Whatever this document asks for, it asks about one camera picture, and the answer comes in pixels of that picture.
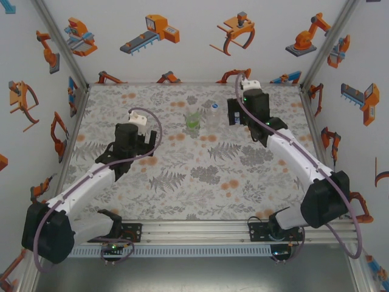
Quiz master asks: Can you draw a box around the clear bottle without label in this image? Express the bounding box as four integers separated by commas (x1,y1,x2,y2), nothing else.
206,108,222,129

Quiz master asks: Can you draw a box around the clear bottle with green label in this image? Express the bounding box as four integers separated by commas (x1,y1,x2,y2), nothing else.
182,106,202,140

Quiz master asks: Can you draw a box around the floral patterned table mat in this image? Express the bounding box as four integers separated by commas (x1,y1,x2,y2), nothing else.
60,84,335,221

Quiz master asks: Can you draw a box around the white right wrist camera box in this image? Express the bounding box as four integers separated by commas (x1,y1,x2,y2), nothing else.
241,78,262,91

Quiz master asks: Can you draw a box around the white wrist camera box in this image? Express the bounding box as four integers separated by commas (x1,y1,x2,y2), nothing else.
241,78,262,91
127,111,149,133

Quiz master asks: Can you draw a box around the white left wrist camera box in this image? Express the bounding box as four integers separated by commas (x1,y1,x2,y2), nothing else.
127,111,149,133

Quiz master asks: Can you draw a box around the thin aluminium table edge rail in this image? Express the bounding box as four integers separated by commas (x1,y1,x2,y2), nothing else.
88,81,303,88

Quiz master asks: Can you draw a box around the aluminium table side rail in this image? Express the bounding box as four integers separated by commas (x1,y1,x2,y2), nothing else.
299,85,347,220
48,85,91,201

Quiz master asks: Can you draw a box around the slanted aluminium frame post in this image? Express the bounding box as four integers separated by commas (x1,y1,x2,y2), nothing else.
300,0,361,91
30,0,91,92

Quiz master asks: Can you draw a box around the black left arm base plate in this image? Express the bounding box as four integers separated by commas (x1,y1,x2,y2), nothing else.
87,223,143,243

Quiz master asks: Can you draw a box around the wide aluminium frame rail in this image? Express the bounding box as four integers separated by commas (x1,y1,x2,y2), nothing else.
71,220,361,246

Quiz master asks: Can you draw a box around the slotted grey cable tray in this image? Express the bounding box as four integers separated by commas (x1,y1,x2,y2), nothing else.
68,245,272,258

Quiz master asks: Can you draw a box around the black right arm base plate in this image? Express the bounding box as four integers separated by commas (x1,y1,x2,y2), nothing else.
248,223,306,243

